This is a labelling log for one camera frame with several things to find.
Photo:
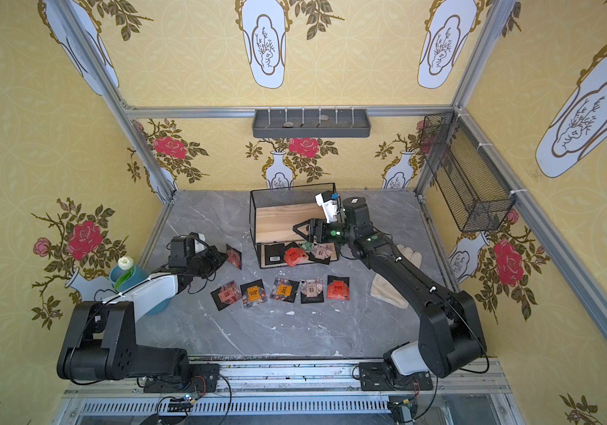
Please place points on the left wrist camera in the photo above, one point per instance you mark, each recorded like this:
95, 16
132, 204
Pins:
198, 241

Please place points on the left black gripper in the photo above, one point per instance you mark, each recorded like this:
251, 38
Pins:
216, 258

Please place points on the orange label tea bag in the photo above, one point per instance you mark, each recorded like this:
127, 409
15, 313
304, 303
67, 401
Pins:
285, 290

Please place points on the floral tea bag shelf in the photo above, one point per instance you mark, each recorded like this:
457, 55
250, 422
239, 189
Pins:
321, 253

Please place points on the beige floral tea bag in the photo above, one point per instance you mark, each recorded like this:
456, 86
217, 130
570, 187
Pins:
312, 291

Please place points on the black wire mesh shelf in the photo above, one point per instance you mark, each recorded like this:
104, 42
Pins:
274, 212

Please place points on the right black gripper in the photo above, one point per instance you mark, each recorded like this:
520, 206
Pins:
316, 231

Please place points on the red black tea bag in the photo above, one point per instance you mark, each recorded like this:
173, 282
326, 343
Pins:
338, 288

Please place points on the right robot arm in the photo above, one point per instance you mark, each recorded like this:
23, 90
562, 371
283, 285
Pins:
450, 335

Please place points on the black wall mesh basket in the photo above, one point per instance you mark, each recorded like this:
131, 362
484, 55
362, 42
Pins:
474, 189

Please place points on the pink label tea bag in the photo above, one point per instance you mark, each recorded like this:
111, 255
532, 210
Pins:
226, 295

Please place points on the large black barcode packet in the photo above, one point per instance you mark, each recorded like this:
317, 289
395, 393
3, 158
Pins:
273, 254

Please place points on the green tea bag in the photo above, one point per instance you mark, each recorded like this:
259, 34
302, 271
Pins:
308, 247

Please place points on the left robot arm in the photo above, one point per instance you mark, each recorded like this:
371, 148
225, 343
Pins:
100, 343

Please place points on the red tea bag shelf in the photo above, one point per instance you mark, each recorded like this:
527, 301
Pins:
295, 256

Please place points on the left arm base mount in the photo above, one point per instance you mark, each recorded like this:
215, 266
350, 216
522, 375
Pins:
199, 378

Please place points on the grey wall tray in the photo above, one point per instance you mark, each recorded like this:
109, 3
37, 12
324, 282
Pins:
313, 122

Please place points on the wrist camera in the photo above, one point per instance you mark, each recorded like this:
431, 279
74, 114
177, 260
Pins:
329, 202
198, 241

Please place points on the earl grey red tea bag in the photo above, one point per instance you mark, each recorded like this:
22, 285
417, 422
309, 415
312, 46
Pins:
234, 257

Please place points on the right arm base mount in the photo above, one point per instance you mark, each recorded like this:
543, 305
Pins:
378, 376

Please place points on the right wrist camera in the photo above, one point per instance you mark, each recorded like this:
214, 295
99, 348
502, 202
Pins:
329, 202

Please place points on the teal vase with flower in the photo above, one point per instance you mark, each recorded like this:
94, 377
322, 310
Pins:
134, 284

